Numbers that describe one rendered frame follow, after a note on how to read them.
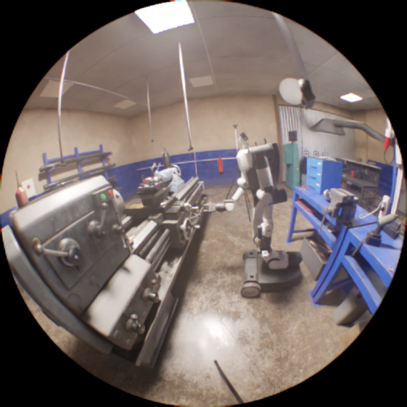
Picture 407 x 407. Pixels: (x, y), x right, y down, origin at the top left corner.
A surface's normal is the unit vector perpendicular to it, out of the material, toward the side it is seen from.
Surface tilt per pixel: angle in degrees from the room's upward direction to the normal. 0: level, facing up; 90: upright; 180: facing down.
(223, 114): 90
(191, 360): 0
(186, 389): 0
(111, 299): 32
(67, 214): 90
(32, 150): 90
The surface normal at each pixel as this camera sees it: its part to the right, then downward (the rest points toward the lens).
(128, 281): 0.43, -0.81
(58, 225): 0.98, -0.04
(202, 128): -0.16, 0.37
